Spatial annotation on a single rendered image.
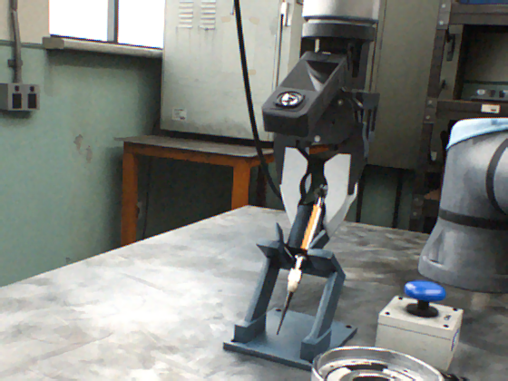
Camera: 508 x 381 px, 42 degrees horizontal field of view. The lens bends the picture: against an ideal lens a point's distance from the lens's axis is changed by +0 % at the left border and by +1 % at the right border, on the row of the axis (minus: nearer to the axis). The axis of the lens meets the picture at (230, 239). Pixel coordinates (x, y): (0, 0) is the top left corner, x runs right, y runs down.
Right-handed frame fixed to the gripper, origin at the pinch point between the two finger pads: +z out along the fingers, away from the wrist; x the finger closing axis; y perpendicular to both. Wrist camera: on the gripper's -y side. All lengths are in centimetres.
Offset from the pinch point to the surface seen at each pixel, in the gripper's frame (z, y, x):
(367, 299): 11.9, 15.6, -2.8
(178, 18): -36, 183, 134
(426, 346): 9.5, -1.5, -13.4
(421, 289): 4.6, 0.4, -11.9
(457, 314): 7.4, 3.7, -15.1
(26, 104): 0, 109, 147
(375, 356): 8.6, -9.4, -10.5
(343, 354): 8.4, -11.0, -8.1
